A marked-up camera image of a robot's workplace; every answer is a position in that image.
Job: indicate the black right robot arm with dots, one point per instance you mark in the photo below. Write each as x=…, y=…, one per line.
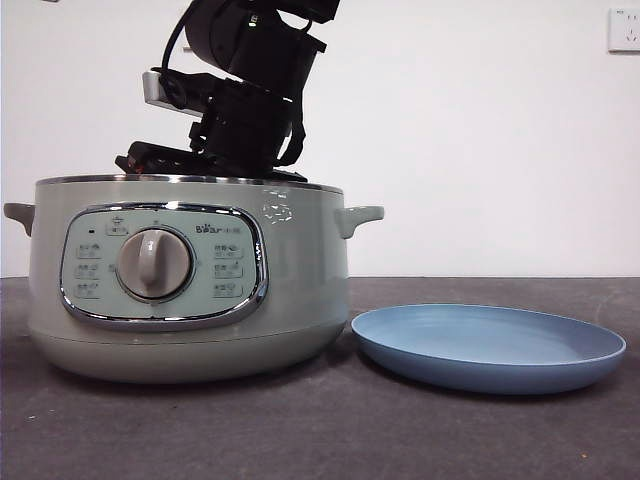
x=265, y=55

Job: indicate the pale green electric steamer pot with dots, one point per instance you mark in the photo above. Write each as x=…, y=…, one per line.
x=300, y=270

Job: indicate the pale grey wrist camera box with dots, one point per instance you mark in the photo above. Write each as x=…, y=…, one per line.
x=152, y=89

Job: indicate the blue round plate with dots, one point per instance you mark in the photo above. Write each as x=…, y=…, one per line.
x=500, y=372

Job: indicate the white wall socket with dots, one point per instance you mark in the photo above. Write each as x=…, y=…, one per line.
x=625, y=30

